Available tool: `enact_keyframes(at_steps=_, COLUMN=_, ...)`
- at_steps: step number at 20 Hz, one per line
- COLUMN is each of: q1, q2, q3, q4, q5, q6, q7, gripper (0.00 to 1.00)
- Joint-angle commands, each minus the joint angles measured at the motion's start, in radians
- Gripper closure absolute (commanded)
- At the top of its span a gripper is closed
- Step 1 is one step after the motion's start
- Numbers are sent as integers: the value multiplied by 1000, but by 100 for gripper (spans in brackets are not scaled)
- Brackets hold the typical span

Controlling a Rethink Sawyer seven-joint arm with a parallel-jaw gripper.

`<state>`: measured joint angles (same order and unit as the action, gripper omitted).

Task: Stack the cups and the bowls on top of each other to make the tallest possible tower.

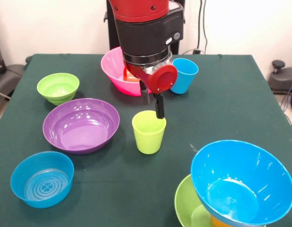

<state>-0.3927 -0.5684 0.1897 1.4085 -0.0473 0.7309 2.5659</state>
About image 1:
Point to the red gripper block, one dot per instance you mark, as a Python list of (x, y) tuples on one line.
[(160, 79)]

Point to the red plastic cup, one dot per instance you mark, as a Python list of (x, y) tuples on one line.
[(129, 75)]

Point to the green plastic cup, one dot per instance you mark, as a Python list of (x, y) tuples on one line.
[(148, 139)]

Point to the large blue plastic bowl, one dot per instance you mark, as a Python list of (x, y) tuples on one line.
[(240, 179)]

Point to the orange plastic cup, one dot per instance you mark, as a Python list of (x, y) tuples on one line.
[(220, 222)]

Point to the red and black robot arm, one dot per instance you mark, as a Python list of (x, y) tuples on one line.
[(146, 30)]

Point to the blue plastic cup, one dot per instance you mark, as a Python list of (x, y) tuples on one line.
[(186, 75)]

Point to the pink plastic bowl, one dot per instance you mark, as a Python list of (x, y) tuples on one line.
[(113, 68)]

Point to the purple plastic bowl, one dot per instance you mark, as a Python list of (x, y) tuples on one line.
[(82, 132)]

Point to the dark green tablecloth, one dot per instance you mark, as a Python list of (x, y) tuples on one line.
[(136, 194)]

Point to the small green ribbed bowl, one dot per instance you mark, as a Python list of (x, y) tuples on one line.
[(58, 89)]

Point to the large green plastic bowl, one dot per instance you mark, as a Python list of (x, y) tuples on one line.
[(188, 208)]

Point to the small blue patterned bowl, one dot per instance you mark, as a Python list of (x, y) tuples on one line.
[(42, 186)]

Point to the grey pedestal foot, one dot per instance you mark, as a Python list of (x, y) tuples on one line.
[(9, 78), (283, 80)]

